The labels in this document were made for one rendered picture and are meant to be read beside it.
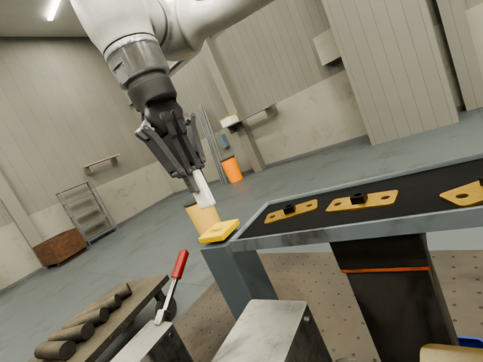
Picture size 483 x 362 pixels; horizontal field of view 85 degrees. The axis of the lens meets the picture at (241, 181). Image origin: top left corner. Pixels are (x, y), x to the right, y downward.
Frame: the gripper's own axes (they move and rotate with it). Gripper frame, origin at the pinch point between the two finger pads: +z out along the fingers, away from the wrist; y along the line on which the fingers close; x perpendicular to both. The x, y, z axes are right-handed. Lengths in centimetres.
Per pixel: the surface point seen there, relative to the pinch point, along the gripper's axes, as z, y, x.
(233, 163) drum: 66, -589, -433
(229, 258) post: 12.4, 3.8, 2.9
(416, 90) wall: 53, -522, 35
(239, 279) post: 16.5, 3.8, 3.0
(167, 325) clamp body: 17.9, 13.6, -7.4
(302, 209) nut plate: 7.8, -0.4, 17.1
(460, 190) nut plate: 7.9, 2.4, 35.5
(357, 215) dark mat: 8.1, 3.9, 25.6
